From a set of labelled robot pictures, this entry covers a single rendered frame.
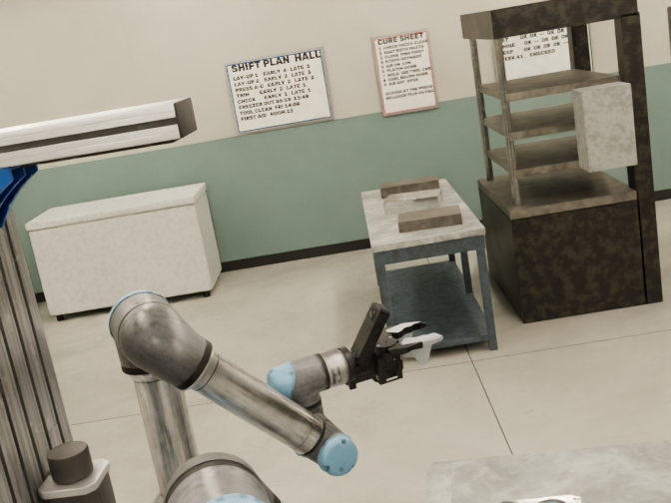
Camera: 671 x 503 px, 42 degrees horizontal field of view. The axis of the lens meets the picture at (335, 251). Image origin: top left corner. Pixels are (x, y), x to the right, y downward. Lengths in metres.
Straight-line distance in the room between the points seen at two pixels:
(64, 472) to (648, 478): 1.67
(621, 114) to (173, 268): 4.15
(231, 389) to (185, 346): 0.11
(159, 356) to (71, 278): 6.66
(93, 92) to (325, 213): 2.48
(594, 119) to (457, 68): 3.07
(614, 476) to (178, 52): 6.67
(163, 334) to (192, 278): 6.41
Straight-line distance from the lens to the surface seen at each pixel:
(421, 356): 1.80
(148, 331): 1.49
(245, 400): 1.53
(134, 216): 7.85
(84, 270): 8.07
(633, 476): 2.56
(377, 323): 1.73
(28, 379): 1.34
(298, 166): 8.45
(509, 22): 5.67
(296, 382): 1.70
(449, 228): 5.48
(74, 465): 1.31
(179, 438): 1.67
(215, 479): 0.96
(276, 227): 8.57
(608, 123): 5.60
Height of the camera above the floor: 2.08
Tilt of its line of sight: 14 degrees down
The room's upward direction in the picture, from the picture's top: 10 degrees counter-clockwise
